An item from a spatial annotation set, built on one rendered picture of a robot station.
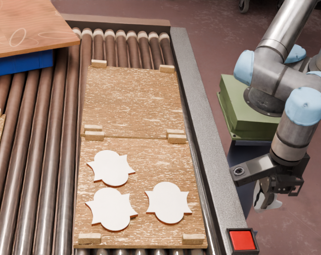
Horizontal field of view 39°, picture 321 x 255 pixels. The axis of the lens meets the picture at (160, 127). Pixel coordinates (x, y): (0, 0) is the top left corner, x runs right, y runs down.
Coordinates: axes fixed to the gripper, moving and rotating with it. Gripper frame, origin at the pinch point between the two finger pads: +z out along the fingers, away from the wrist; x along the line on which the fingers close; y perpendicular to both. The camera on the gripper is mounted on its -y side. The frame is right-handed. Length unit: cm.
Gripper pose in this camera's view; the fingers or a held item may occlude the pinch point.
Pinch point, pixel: (255, 208)
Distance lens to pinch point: 117.5
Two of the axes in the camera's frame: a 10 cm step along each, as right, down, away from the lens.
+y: 9.9, 0.2, 1.6
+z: -1.2, 7.6, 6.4
